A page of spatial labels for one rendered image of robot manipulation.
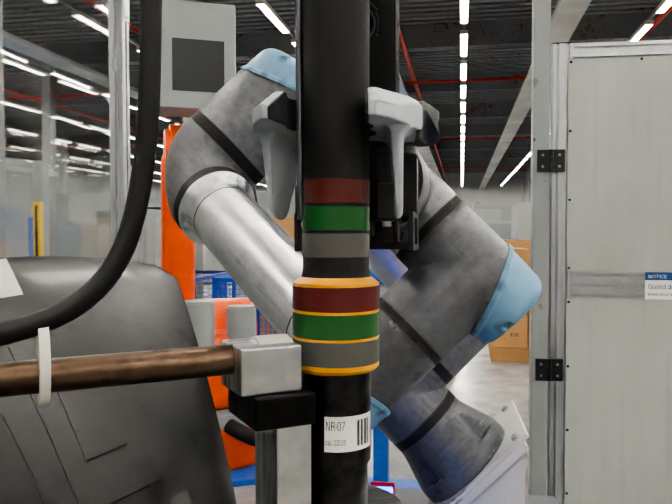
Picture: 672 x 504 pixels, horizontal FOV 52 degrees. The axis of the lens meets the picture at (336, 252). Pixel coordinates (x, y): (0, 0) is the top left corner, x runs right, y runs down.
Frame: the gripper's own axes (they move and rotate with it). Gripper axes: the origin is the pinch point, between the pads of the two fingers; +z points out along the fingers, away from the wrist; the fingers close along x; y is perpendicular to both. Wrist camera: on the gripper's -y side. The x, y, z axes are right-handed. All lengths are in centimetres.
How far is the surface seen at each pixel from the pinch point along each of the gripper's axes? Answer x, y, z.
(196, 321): 142, 54, -341
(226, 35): 129, -113, -360
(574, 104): -40, -32, -183
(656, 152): -63, -18, -184
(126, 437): 10.7, 16.5, -1.5
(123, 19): 74, -47, -126
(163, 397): 10.0, 15.1, -4.6
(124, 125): 75, -21, -127
